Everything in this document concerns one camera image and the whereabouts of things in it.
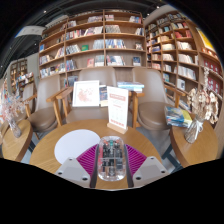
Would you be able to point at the small glass vase dried flowers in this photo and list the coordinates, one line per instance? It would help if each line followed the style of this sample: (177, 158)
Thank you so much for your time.
(14, 128)

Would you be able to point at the small distant wooden bookshelf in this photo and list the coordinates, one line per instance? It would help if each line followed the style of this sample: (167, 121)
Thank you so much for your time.
(18, 71)

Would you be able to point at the oval wooden side table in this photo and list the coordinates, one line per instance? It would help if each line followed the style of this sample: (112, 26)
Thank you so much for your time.
(15, 146)
(196, 150)

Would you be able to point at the white framed pink picture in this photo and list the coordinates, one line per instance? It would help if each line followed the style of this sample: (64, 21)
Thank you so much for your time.
(85, 94)

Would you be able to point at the tall glass vase dried flowers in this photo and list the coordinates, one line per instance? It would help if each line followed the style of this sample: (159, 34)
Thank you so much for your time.
(195, 128)

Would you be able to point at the colourful book stack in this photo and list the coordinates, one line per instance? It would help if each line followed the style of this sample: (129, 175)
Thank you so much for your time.
(177, 116)

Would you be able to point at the white mouse pad red rest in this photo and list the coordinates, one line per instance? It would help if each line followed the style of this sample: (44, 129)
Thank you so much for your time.
(73, 145)

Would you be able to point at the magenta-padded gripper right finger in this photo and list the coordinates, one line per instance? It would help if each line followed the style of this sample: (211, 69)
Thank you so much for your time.
(136, 161)

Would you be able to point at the curved wooden bookshelf unit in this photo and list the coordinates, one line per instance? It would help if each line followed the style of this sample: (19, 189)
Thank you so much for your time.
(186, 53)

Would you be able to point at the pale blue book stack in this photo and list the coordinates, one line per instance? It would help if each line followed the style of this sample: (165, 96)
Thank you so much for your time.
(130, 86)

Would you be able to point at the brown padded wooden armchair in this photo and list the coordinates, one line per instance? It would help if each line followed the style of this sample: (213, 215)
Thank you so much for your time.
(45, 113)
(96, 75)
(151, 106)

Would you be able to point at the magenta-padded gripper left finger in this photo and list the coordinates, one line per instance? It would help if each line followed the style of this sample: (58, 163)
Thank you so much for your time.
(87, 161)

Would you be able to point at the wide wooden bookshelf unit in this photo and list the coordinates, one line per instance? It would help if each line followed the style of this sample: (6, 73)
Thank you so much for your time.
(93, 40)

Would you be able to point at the transparent computer mouse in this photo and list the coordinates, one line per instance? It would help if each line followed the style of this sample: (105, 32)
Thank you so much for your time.
(111, 160)

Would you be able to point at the white red sign wooden base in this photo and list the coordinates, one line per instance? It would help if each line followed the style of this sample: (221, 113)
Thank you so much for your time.
(117, 108)

